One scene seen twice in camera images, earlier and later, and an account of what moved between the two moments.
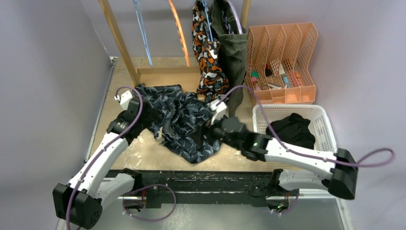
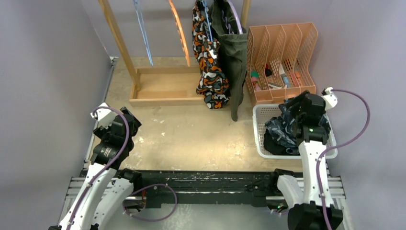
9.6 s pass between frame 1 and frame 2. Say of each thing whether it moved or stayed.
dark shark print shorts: moved
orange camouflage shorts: stayed
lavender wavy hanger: stayed
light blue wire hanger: stayed
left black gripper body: moved
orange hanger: stayed
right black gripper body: moved
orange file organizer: stayed
